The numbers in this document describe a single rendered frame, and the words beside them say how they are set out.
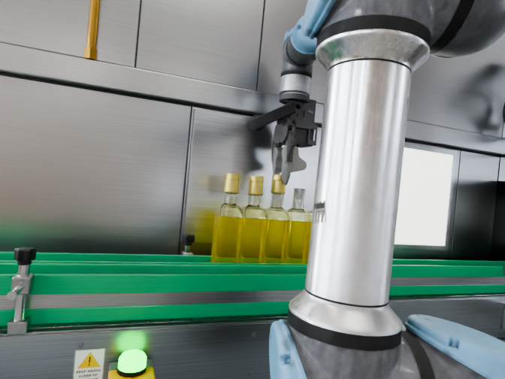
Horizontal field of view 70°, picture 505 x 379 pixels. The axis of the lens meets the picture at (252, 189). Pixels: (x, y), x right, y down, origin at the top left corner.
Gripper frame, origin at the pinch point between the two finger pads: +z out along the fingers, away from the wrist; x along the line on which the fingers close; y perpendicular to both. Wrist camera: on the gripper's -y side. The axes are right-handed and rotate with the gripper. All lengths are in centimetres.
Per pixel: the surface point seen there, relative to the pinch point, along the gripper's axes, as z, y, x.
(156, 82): -21.0, -28.8, 13.6
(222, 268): 20.0, -14.0, -5.7
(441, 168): -9, 65, 11
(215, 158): -4.1, -12.7, 12.5
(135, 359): 31.0, -31.5, -19.8
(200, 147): -6.3, -16.9, 12.6
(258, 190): 3.2, -5.6, -1.4
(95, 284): 21.1, -38.2, -12.6
